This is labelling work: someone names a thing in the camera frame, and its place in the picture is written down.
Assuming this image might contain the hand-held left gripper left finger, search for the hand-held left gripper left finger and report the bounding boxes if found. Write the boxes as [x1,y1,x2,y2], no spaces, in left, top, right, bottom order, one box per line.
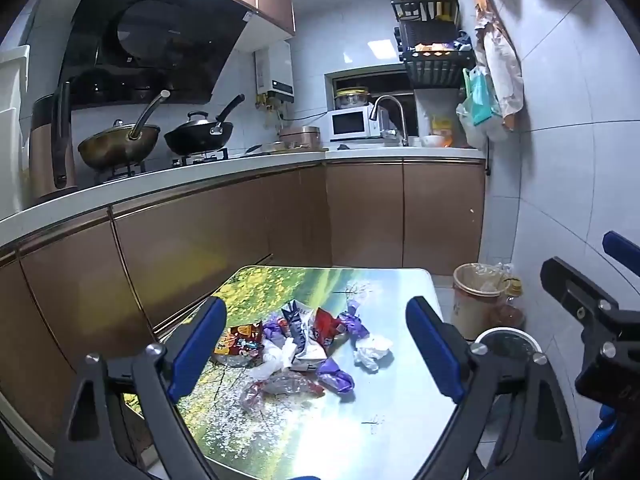
[52,296,228,480]

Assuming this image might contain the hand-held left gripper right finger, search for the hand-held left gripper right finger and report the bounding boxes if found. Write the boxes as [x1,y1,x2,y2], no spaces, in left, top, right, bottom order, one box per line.
[406,296,581,480]

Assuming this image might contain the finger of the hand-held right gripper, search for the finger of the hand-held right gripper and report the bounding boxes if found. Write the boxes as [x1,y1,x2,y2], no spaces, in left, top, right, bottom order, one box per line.
[602,231,640,273]
[541,256,640,356]

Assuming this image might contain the orange brown snack bag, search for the orange brown snack bag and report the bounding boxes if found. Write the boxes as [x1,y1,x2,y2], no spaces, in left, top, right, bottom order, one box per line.
[215,322,264,357]

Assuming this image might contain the white tissue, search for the white tissue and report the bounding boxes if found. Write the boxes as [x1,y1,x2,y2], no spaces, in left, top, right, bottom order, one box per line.
[354,335,395,372]

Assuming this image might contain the purple foil wrapper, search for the purple foil wrapper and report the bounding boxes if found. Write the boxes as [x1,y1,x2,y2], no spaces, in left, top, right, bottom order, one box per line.
[262,316,289,342]
[337,297,369,339]
[316,357,356,394]

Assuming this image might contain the clear plastic wrapper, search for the clear plastic wrapper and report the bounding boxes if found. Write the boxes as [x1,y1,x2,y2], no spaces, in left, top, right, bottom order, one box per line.
[239,372,327,412]

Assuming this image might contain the white blue snack bag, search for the white blue snack bag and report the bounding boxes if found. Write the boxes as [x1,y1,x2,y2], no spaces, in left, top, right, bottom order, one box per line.
[281,300,327,372]

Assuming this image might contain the red snack bag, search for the red snack bag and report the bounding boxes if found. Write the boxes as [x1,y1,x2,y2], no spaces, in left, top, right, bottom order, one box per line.
[312,308,347,347]

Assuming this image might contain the beige bin with liner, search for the beige bin with liner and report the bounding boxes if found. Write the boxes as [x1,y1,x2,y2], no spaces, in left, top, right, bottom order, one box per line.
[452,263,511,341]

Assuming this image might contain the landscape print table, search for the landscape print table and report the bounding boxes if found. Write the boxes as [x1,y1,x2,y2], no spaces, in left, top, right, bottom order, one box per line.
[122,265,473,480]

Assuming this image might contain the gas stove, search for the gas stove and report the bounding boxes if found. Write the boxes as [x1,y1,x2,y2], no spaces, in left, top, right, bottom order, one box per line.
[92,147,232,184]

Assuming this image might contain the white kitchen countertop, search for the white kitchen countertop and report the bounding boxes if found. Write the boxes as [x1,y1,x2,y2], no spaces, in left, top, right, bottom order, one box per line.
[0,146,487,252]

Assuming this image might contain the hanging plastic bags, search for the hanging plastic bags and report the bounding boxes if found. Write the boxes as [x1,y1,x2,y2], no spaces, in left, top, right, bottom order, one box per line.
[455,64,504,145]

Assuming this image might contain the hanging brown paper bag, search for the hanging brown paper bag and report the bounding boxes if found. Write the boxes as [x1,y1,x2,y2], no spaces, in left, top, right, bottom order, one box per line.
[472,0,524,132]

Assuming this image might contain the black wok with lid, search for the black wok with lid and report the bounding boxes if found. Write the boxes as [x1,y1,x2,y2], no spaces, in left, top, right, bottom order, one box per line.
[163,93,246,156]

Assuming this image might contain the brass wok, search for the brass wok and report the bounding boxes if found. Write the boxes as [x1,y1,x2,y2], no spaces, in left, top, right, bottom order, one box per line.
[77,90,171,171]

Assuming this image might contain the pink rice cooker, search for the pink rice cooker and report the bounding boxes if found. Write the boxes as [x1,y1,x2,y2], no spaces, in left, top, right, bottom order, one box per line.
[278,126,321,151]

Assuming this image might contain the white microwave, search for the white microwave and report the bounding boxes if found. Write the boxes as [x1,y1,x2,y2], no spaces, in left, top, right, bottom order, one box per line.
[327,105,384,142]

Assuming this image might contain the steel kitchen faucet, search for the steel kitchen faucet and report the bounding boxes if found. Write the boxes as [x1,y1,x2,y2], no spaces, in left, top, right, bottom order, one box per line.
[369,94,409,147]

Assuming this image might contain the glass pot with lid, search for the glass pot with lid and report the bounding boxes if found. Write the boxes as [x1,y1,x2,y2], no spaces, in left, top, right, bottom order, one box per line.
[333,87,371,111]

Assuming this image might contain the white water heater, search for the white water heater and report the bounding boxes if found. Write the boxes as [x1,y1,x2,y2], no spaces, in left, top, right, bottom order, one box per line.
[253,40,294,107]

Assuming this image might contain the white appliance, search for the white appliance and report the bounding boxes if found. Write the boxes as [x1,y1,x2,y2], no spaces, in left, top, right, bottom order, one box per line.
[0,45,32,217]

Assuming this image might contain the black range hood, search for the black range hood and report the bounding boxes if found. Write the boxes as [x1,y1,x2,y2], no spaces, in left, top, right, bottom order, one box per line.
[59,0,257,109]

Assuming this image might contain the brown jug with black handle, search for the brown jug with black handle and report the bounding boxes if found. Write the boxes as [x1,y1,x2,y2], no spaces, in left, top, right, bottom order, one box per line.
[28,81,79,201]

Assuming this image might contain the black wall rack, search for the black wall rack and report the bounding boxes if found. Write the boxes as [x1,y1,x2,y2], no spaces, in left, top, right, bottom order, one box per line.
[390,0,464,89]

